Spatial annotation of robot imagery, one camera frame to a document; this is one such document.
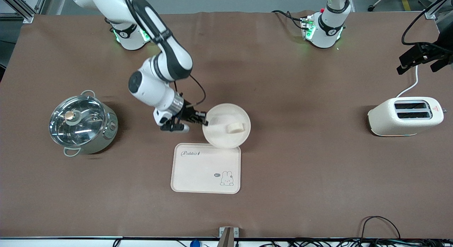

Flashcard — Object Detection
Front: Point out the white toaster cable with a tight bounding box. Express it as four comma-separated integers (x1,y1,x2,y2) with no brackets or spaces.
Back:
396,65,419,98

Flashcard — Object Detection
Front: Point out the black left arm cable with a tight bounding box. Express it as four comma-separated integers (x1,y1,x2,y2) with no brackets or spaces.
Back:
401,0,453,69

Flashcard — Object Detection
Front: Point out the cream rabbit print tray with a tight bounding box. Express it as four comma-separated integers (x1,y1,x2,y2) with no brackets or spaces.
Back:
171,143,241,194

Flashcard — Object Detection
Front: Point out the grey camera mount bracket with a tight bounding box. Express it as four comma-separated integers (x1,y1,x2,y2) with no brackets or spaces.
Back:
219,227,239,247

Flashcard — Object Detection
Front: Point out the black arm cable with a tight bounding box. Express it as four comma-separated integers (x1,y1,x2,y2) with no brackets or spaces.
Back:
401,0,453,69
173,74,207,107

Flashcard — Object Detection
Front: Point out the office chair base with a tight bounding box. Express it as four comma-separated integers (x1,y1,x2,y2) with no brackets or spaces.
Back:
367,0,391,12

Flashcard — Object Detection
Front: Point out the black looped cable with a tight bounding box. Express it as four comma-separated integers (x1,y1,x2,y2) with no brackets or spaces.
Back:
359,216,401,240

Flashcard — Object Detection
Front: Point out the cream two-slot toaster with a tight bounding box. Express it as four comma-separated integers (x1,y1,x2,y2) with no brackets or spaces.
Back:
367,97,447,137

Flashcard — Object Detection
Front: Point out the pale green cooking pot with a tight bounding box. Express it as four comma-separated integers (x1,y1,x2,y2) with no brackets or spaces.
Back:
49,90,119,157

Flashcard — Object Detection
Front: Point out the round cream plate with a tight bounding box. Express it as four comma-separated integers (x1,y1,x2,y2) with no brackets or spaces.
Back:
202,103,251,149

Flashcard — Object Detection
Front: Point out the aluminium frame profile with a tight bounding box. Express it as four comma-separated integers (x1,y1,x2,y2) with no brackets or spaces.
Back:
0,0,48,24

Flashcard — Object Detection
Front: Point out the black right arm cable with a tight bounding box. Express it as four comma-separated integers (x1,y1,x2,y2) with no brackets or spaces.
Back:
173,74,207,107

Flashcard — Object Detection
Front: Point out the glass pot lid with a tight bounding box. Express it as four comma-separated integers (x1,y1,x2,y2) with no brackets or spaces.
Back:
49,95,107,147

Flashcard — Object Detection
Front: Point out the black cable bundle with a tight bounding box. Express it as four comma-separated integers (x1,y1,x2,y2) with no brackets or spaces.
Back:
290,237,453,247

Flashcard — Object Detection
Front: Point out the black left base cable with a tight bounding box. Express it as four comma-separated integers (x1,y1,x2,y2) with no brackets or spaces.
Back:
272,10,305,30

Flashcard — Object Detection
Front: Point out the brown table cover mat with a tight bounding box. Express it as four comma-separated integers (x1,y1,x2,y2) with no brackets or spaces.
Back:
0,12,453,239

